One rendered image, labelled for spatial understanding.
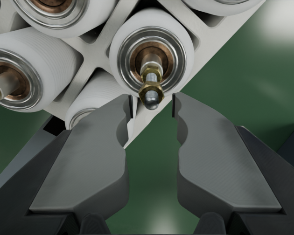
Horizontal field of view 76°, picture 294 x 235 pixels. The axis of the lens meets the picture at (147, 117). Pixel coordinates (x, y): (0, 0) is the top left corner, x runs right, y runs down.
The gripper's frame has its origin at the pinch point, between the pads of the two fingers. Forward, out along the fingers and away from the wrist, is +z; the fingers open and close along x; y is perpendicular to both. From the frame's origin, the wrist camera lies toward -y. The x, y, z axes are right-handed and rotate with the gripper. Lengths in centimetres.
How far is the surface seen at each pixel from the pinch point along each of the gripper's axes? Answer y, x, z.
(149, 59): -0.3, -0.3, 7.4
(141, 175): 48, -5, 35
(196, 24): -2.0, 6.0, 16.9
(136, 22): -3.3, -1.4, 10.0
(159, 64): 0.0, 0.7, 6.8
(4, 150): 35, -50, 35
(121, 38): -1.9, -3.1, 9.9
